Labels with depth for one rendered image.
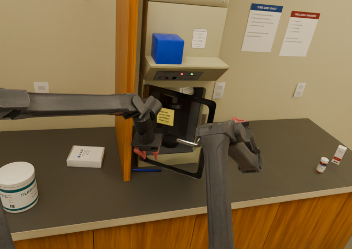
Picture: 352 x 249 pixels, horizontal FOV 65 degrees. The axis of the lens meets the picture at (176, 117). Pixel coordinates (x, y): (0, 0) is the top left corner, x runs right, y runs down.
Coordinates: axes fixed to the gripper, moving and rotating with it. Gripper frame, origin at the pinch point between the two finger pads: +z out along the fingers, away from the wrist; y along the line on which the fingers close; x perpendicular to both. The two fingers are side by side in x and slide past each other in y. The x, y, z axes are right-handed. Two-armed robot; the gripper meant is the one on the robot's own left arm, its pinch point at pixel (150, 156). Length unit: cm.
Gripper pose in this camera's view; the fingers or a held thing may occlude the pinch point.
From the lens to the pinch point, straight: 104.6
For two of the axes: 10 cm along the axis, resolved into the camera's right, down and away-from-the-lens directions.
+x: -1.7, 6.3, -7.5
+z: 1.0, 7.7, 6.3
